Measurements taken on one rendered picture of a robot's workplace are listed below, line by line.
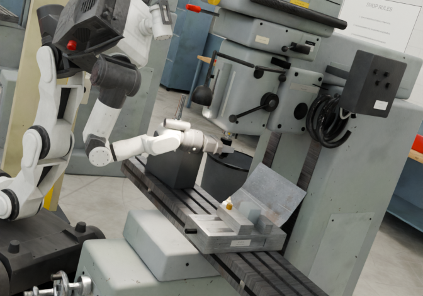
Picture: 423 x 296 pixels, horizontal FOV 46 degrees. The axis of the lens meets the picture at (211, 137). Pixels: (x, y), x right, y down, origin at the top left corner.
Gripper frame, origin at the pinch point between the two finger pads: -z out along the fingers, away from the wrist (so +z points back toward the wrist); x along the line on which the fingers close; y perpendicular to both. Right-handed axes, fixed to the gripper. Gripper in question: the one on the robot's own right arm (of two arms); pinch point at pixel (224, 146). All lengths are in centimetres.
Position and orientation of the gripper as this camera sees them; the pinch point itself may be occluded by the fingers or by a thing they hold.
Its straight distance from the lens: 195.0
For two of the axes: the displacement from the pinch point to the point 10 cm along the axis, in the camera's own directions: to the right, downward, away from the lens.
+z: -9.1, -1.7, -3.8
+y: -2.8, 9.3, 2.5
